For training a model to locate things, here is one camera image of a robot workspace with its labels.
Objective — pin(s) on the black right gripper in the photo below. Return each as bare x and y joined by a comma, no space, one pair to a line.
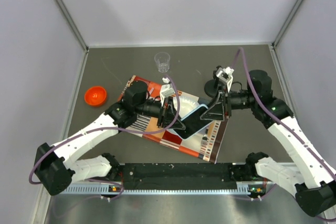
217,111

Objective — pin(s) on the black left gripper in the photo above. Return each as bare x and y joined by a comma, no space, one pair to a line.
170,115

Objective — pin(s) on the phone with light blue case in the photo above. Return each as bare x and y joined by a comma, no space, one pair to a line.
193,123

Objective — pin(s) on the black phone stand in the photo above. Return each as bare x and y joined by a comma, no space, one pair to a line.
211,87

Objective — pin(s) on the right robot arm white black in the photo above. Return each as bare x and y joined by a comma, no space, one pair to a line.
314,186

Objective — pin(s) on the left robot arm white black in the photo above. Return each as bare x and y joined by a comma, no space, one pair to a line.
59,165

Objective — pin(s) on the white paper plate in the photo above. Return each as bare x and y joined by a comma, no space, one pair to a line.
187,105

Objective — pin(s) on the colourful patterned placemat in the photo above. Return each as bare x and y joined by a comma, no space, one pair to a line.
204,145

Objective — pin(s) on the clear plastic cup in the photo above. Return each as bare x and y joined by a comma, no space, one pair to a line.
162,61

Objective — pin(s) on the orange plastic bowl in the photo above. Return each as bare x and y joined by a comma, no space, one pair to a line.
96,96

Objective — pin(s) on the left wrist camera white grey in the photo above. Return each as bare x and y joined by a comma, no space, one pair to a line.
166,90

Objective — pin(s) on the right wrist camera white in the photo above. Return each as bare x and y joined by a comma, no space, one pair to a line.
225,75

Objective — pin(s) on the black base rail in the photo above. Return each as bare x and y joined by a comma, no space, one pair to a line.
181,176

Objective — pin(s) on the grey slotted cable duct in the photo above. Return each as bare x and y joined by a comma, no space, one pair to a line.
105,189

